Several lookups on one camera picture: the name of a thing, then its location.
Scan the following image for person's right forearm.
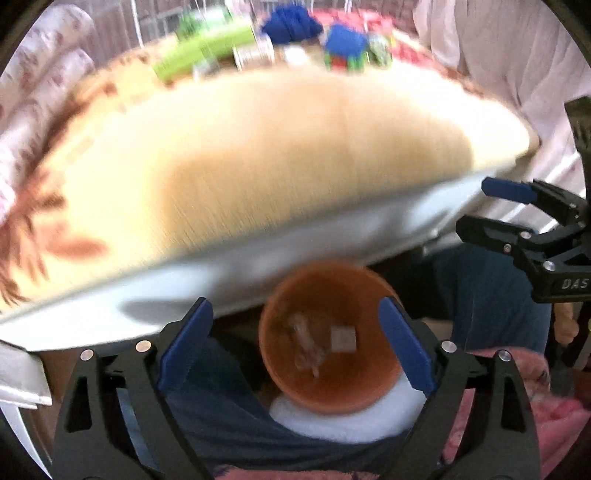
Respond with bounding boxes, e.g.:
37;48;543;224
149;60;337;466
522;351;591;480

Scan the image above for grey paper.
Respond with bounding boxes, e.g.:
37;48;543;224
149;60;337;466
285;313;327;378

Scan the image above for blue and green toy block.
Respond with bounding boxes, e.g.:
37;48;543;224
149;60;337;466
323;24;371;73

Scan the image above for green printed packet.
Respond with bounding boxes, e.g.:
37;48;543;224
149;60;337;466
177;8;234;40

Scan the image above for light green packet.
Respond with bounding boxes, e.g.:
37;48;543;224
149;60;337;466
152;23;257;85

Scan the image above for beige leaf patterned tablecloth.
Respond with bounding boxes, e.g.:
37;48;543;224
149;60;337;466
0;60;541;315

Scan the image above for white table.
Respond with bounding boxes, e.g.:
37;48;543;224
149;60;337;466
0;152;541;352

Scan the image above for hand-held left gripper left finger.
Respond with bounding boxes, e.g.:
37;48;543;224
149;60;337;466
53;298;215;480

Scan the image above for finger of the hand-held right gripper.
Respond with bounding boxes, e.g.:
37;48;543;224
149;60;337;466
481;176;589;232
455;216;578;278

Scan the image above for person's left leg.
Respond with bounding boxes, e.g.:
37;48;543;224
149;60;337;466
161;337;414;477

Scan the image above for white fluffy cloth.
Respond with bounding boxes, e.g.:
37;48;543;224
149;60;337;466
269;373;424;445

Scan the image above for red patterned cloth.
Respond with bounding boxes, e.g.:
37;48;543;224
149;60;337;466
307;7;446;77

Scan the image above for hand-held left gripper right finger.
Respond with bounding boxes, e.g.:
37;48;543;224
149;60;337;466
379;298;541;480

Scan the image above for silver can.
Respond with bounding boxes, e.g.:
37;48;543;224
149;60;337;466
232;36;276;71

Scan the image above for small dark green packet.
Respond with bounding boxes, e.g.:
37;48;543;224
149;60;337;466
368;33;394;66

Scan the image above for person's right leg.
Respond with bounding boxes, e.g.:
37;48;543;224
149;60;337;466
427;247;553;355

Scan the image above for white square paper scrap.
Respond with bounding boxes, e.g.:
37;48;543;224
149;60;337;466
330;326;358;352

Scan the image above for white flat panel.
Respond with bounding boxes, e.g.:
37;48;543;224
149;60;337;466
0;339;52;411

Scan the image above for orange flower pot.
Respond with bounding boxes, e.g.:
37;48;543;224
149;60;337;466
259;261;404;414

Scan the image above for person's right hand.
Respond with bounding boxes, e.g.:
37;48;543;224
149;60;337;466
555;305;580;346

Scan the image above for person's leg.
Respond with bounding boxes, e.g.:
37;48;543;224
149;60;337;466
427;247;553;355
161;337;414;477

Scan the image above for folded floral quilt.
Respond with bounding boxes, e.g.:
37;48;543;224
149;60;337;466
0;4;100;222

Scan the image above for pink fleece garment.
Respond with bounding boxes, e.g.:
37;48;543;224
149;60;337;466
210;347;546;480

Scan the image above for small white container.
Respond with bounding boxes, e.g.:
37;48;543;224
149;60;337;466
283;45;311;66

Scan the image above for blue cloth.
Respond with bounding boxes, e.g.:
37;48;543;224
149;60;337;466
261;4;325;48

